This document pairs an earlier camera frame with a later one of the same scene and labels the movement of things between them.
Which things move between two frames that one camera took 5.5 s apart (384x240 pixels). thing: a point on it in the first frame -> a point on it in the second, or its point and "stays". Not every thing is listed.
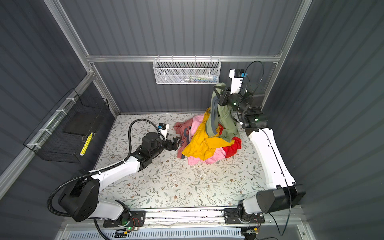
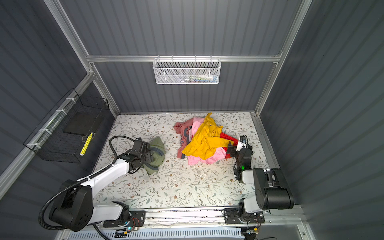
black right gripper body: (234, 101) -> (239, 165)
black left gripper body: (161, 146) -> (148, 158)
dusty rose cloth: (183, 129) stays
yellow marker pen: (86, 144) stays
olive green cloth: (221, 115) -> (159, 151)
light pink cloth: (217, 156) stays
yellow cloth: (203, 145) stays
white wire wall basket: (186, 71) stays
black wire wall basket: (65, 132) stays
